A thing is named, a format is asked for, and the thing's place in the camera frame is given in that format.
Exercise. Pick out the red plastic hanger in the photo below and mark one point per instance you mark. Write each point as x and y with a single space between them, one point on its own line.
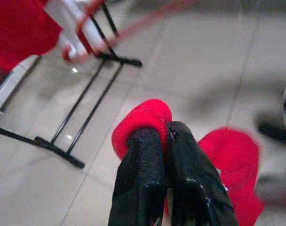
85 40

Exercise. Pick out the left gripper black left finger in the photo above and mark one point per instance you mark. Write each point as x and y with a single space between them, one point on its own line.
143 169

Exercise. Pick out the white t-shirt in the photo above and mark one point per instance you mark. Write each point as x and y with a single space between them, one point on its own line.
63 18

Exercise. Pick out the white glass-front cabinet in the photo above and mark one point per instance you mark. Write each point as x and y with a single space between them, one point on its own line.
4 94

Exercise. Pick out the black clothes rack silver rail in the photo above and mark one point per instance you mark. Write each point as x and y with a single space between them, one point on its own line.
59 152

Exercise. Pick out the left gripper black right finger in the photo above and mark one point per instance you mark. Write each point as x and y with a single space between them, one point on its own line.
192 179

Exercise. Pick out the red t-shirt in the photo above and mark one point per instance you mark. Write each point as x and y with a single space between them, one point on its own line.
18 30
232 160

